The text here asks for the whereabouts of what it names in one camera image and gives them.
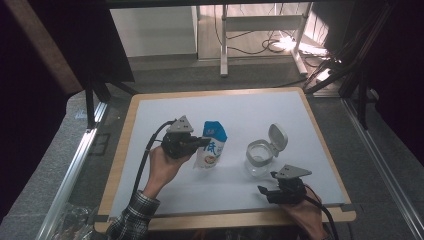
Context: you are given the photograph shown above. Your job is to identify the person's right hand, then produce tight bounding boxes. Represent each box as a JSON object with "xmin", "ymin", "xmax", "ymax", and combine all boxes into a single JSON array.
[{"xmin": 279, "ymin": 195, "xmax": 330, "ymax": 240}]

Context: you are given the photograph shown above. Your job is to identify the black floor cables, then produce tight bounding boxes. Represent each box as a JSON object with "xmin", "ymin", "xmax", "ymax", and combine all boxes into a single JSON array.
[{"xmin": 213, "ymin": 4, "xmax": 301, "ymax": 56}]

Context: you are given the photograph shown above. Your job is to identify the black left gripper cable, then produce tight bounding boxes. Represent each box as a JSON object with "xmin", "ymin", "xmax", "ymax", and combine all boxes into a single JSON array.
[{"xmin": 131, "ymin": 119, "xmax": 177, "ymax": 197}]

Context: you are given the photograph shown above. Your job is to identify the white cabinet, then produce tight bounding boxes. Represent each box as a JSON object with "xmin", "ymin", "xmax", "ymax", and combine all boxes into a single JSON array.
[{"xmin": 109, "ymin": 5, "xmax": 198, "ymax": 58}]

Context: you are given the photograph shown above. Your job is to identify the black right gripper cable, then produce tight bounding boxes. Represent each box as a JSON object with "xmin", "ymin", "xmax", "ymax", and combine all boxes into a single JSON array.
[{"xmin": 302, "ymin": 194, "xmax": 340, "ymax": 240}]

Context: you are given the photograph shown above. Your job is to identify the white table mat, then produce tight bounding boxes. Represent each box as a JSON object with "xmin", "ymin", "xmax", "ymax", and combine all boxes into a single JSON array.
[{"xmin": 108, "ymin": 91, "xmax": 346, "ymax": 220}]

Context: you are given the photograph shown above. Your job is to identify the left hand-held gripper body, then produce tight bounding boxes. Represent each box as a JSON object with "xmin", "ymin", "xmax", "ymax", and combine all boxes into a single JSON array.
[{"xmin": 161, "ymin": 115, "xmax": 198, "ymax": 160}]

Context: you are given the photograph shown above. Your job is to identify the crumpled clear plastic bag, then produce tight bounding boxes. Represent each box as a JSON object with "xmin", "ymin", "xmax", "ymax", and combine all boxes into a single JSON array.
[{"xmin": 51, "ymin": 202, "xmax": 96, "ymax": 240}]

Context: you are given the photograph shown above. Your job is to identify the black metal stand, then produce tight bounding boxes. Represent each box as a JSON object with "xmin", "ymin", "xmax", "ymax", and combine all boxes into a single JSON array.
[{"xmin": 303, "ymin": 0, "xmax": 398, "ymax": 132}]

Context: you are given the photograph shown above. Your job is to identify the white power strip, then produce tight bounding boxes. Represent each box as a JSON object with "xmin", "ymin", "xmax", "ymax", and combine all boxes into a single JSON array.
[{"xmin": 275, "ymin": 35, "xmax": 330, "ymax": 58}]

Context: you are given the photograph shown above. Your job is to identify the white desk frame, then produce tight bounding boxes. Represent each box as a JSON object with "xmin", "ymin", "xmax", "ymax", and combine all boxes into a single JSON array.
[{"xmin": 219, "ymin": 2, "xmax": 314, "ymax": 78}]

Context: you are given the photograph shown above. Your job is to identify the brown wooden beam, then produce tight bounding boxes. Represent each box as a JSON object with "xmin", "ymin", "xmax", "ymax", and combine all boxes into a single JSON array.
[{"xmin": 2, "ymin": 0, "xmax": 84, "ymax": 97}]

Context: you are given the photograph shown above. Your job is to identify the person's left hand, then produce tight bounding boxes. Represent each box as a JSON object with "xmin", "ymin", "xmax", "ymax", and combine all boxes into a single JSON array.
[{"xmin": 143, "ymin": 145, "xmax": 195, "ymax": 198}]

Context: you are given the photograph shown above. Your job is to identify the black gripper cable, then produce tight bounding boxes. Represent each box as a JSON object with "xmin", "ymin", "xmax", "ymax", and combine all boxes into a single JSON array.
[
  {"xmin": 302, "ymin": 194, "xmax": 340, "ymax": 240},
  {"xmin": 131, "ymin": 119, "xmax": 177, "ymax": 197}
]

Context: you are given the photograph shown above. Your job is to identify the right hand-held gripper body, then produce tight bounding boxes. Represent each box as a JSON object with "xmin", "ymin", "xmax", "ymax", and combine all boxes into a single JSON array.
[{"xmin": 266, "ymin": 163, "xmax": 313, "ymax": 205}]

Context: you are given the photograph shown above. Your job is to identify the aluminium rail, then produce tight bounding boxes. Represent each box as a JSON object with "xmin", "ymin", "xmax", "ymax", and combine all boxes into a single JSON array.
[
  {"xmin": 34, "ymin": 100, "xmax": 109, "ymax": 240},
  {"xmin": 342, "ymin": 97, "xmax": 424, "ymax": 240}
]

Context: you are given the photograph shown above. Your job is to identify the clear jar with white lid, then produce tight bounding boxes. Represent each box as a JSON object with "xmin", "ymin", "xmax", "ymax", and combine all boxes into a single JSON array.
[{"xmin": 244, "ymin": 122, "xmax": 290, "ymax": 178}]

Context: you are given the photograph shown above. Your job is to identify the blue and white milk pouch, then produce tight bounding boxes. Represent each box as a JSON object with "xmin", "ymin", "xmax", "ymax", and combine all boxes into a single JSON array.
[{"xmin": 193, "ymin": 120, "xmax": 229, "ymax": 170}]

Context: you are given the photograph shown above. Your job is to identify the black tripod stand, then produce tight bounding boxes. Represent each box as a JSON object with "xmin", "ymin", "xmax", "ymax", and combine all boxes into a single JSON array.
[{"xmin": 83, "ymin": 74, "xmax": 139, "ymax": 130}]

